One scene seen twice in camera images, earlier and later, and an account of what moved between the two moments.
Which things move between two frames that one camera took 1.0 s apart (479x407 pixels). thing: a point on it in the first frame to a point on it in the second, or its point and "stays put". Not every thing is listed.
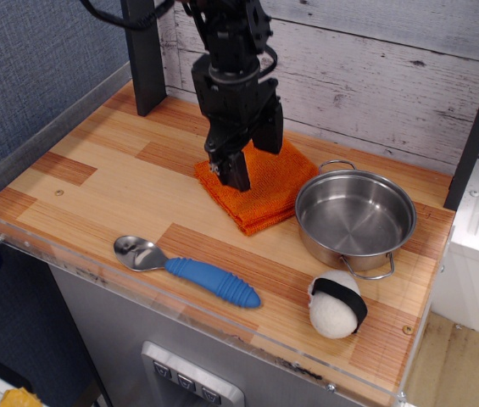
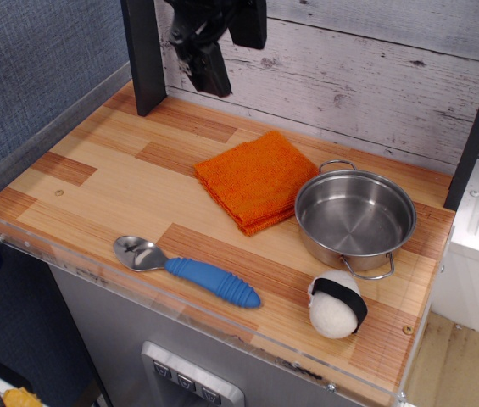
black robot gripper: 233,98 to 197,24
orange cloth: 278,182 stays put
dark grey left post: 147,75 stays put
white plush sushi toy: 336,309 stays put
